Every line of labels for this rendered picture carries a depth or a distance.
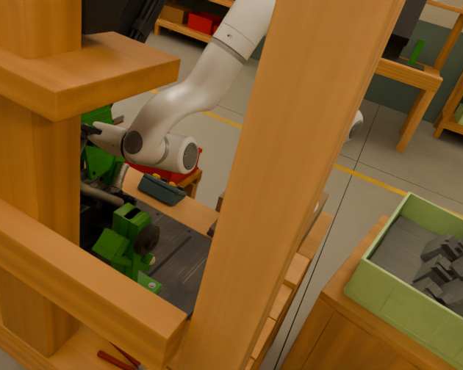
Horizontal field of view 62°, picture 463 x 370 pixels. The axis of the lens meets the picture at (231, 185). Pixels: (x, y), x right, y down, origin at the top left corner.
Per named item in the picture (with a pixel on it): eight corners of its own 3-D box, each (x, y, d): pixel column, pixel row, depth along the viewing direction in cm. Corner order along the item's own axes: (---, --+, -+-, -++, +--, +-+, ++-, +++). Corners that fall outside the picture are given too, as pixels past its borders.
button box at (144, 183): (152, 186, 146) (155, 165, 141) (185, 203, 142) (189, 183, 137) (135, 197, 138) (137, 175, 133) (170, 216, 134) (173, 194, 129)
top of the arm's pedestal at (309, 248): (263, 190, 171) (265, 183, 169) (331, 223, 162) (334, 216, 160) (230, 226, 146) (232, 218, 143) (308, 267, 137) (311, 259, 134)
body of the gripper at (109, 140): (152, 142, 97) (117, 135, 102) (129, 121, 88) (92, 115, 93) (141, 168, 95) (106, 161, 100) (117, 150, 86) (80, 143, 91)
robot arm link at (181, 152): (125, 161, 86) (150, 167, 95) (175, 172, 81) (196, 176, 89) (133, 125, 86) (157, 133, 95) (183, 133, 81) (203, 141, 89)
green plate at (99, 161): (99, 160, 120) (87, 93, 110) (120, 165, 116) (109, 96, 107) (70, 174, 111) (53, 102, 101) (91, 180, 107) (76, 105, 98)
